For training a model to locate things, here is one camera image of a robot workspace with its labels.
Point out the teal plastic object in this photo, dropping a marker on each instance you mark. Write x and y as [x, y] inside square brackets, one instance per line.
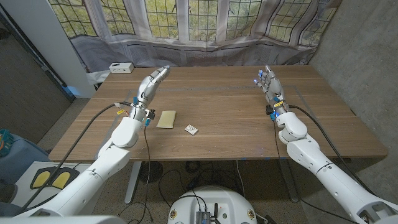
[4, 143]

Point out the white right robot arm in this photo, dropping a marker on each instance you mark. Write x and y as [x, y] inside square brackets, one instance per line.
[326, 174]

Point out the black yellow foot pedal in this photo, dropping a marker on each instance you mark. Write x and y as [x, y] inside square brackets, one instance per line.
[62, 180]
[42, 179]

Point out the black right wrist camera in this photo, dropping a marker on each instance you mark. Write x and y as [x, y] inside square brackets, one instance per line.
[270, 111]

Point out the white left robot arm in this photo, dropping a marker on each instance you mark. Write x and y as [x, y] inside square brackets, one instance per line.
[93, 180]

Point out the grey table leg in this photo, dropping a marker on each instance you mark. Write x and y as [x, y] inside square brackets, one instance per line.
[287, 180]

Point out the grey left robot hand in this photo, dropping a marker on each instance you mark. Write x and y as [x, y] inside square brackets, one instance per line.
[149, 88]

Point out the grey metal module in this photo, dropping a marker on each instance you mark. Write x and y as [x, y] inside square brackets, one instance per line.
[202, 217]

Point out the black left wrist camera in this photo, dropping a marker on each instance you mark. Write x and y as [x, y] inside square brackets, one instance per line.
[150, 115]

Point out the white robot shoulder cover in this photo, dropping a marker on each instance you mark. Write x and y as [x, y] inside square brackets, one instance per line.
[62, 220]

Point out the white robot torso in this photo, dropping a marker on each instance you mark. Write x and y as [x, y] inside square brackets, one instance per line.
[230, 202]

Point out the dark trouser leg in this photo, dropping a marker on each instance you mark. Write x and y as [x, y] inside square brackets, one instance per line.
[9, 209]

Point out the white power strip box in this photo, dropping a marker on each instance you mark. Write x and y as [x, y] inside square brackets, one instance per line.
[121, 68]

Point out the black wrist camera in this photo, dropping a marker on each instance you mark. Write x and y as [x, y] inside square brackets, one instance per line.
[150, 115]
[270, 111]

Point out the yellow sponge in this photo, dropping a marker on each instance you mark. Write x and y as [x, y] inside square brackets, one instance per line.
[166, 119]

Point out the black shoe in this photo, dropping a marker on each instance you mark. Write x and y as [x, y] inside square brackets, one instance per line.
[7, 193]

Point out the black antenna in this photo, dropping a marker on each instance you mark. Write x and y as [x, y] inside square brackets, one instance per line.
[215, 213]

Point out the white box of matches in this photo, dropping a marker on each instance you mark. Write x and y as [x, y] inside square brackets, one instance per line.
[191, 129]

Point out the white floor platform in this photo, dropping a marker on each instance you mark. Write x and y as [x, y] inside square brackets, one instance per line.
[28, 196]

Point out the white table leg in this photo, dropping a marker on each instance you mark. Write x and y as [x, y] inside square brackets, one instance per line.
[133, 180]

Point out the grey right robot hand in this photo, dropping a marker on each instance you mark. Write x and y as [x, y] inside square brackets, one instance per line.
[274, 88]

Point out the white pillar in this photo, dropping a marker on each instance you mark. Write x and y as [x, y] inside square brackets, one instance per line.
[46, 40]

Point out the blue upholstered seat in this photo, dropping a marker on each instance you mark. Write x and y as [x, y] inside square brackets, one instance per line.
[18, 158]

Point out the round black fan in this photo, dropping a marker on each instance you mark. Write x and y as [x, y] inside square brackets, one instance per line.
[152, 172]

